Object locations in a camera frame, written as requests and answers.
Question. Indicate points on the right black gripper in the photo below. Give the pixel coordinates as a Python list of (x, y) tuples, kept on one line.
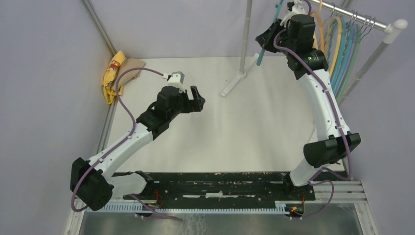
[(265, 39)]

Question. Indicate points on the yellow patterned cloth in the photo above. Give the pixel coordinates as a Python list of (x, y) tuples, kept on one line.
[(110, 76)]

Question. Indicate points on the blue wavy hanger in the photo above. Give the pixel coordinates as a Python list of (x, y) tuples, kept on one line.
[(344, 54), (351, 59)]

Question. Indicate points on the white garment rack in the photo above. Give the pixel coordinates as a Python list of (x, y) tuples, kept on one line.
[(392, 31)]

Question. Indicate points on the beige cloth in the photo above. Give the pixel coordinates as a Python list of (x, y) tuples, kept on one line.
[(127, 64)]

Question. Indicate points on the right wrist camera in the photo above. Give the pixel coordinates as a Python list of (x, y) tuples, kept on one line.
[(294, 8)]

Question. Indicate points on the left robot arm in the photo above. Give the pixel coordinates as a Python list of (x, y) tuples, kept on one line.
[(94, 182)]

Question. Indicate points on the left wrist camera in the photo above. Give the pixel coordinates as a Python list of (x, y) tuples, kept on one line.
[(176, 79)]

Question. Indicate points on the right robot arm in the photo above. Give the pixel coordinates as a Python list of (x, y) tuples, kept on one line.
[(335, 141)]

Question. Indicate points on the orange wavy hanger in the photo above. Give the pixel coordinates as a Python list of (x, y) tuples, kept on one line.
[(326, 25)]

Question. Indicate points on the green wavy hanger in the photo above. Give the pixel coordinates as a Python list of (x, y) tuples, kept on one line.
[(355, 61)]

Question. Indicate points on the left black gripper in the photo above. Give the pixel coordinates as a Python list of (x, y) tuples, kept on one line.
[(197, 98)]

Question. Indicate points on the yellow wavy hanger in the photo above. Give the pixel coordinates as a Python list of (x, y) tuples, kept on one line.
[(339, 24)]

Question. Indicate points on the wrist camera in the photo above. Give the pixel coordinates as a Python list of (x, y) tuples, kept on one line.
[(176, 79), (294, 8)]

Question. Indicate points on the purple wavy hanger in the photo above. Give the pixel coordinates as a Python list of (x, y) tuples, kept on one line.
[(351, 61)]

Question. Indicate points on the peach plastic hanger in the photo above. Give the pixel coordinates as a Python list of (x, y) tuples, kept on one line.
[(319, 6)]

